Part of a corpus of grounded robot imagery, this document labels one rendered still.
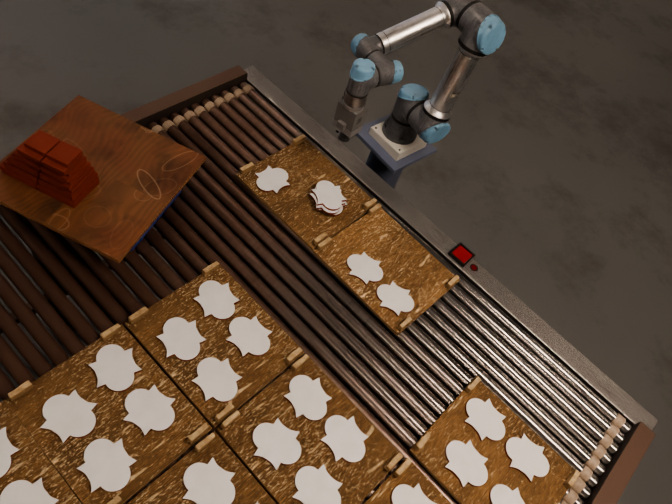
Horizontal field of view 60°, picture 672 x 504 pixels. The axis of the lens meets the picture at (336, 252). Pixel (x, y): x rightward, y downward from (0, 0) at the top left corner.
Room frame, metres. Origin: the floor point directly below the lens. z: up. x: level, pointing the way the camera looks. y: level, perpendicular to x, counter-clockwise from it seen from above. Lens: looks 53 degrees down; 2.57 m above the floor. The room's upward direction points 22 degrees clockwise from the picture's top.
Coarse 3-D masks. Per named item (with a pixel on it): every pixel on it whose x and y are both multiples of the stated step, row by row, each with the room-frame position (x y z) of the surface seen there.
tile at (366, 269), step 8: (352, 256) 1.24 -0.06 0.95; (360, 256) 1.26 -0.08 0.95; (352, 264) 1.21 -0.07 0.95; (360, 264) 1.22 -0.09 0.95; (368, 264) 1.24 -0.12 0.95; (376, 264) 1.25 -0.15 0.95; (352, 272) 1.18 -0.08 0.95; (360, 272) 1.19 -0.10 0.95; (368, 272) 1.21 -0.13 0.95; (376, 272) 1.22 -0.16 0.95; (368, 280) 1.17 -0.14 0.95; (376, 280) 1.19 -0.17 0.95
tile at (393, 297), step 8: (384, 288) 1.17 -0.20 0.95; (392, 288) 1.18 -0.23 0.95; (400, 288) 1.19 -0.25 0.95; (384, 296) 1.14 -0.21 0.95; (392, 296) 1.15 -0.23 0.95; (400, 296) 1.16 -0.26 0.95; (408, 296) 1.18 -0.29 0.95; (384, 304) 1.11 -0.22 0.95; (392, 304) 1.12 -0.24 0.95; (400, 304) 1.13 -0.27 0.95; (408, 304) 1.15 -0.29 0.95; (408, 312) 1.12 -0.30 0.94
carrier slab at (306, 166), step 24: (264, 168) 1.47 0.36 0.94; (288, 168) 1.52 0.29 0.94; (312, 168) 1.57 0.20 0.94; (336, 168) 1.62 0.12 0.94; (264, 192) 1.37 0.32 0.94; (288, 192) 1.41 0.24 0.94; (360, 192) 1.55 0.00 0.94; (288, 216) 1.31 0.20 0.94; (312, 216) 1.35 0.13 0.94; (336, 216) 1.39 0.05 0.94; (360, 216) 1.44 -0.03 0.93; (312, 240) 1.25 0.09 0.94
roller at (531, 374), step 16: (224, 96) 1.77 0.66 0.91; (240, 112) 1.73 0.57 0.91; (256, 128) 1.69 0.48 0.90; (272, 144) 1.64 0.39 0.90; (448, 304) 1.24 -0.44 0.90; (464, 320) 1.21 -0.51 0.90; (480, 320) 1.22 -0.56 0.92; (496, 336) 1.18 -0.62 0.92; (512, 352) 1.14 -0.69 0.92; (528, 368) 1.11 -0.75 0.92; (544, 384) 1.08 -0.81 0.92; (560, 400) 1.04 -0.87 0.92; (576, 416) 1.01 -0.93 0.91; (592, 432) 0.98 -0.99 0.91; (608, 448) 0.95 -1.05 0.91
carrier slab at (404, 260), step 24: (384, 216) 1.48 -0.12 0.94; (336, 240) 1.29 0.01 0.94; (360, 240) 1.33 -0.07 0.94; (384, 240) 1.37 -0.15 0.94; (408, 240) 1.42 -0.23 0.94; (336, 264) 1.19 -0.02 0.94; (384, 264) 1.27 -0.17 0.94; (408, 264) 1.31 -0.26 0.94; (432, 264) 1.36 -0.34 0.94; (360, 288) 1.14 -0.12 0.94; (408, 288) 1.21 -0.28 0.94; (432, 288) 1.25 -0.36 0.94; (384, 312) 1.09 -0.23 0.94
